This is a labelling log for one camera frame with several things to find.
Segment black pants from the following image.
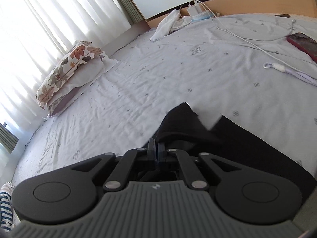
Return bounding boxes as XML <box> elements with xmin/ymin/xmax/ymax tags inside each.
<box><xmin>152</xmin><ymin>102</ymin><xmax>316</xmax><ymax>200</ymax></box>

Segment red smartphone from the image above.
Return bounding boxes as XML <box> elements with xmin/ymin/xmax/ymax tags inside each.
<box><xmin>286</xmin><ymin>32</ymin><xmax>317</xmax><ymax>63</ymax></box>

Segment white sheer curtain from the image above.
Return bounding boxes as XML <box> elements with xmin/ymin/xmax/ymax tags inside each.
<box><xmin>1</xmin><ymin>0</ymin><xmax>130</xmax><ymax>136</ymax></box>

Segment white crumpled cloth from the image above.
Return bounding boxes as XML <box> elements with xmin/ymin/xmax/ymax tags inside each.
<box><xmin>150</xmin><ymin>9</ymin><xmax>192</xmax><ymax>42</ymax></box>

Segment lavender strap with ring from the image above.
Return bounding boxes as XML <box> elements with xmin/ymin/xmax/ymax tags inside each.
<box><xmin>263</xmin><ymin>62</ymin><xmax>317</xmax><ymax>87</ymax></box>

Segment white and mauve pillow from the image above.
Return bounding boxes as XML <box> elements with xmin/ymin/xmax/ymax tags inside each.
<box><xmin>45</xmin><ymin>53</ymin><xmax>118</xmax><ymax>117</ymax></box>

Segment white patterned bed sheet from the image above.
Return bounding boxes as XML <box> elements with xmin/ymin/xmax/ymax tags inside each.
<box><xmin>12</xmin><ymin>14</ymin><xmax>316</xmax><ymax>184</ymax></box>

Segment green curtain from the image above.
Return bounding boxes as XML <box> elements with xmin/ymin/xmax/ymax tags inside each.
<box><xmin>117</xmin><ymin>0</ymin><xmax>145</xmax><ymax>25</ymax></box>
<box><xmin>0</xmin><ymin>124</ymin><xmax>19</xmax><ymax>154</ymax></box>

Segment blue white striped garment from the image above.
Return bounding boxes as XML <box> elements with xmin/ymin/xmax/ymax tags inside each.
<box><xmin>1</xmin><ymin>182</ymin><xmax>14</xmax><ymax>232</ymax></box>

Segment floral pillow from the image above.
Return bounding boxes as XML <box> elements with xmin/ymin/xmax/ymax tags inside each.
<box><xmin>35</xmin><ymin>41</ymin><xmax>105</xmax><ymax>110</ymax></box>

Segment white charger plug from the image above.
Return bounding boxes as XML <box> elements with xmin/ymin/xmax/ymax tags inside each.
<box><xmin>187</xmin><ymin>0</ymin><xmax>205</xmax><ymax>18</ymax></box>

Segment right green curtain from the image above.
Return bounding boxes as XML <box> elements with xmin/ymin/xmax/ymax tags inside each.
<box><xmin>117</xmin><ymin>0</ymin><xmax>145</xmax><ymax>25</ymax></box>

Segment left green curtain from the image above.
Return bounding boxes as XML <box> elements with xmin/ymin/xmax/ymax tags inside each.
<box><xmin>0</xmin><ymin>124</ymin><xmax>19</xmax><ymax>154</ymax></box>

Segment white charging cable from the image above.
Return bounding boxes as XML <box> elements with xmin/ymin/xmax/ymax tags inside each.
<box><xmin>179</xmin><ymin>0</ymin><xmax>298</xmax><ymax>55</ymax></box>

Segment wooden bed headboard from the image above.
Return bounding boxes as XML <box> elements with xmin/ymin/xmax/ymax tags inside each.
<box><xmin>142</xmin><ymin>0</ymin><xmax>317</xmax><ymax>30</ymax></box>

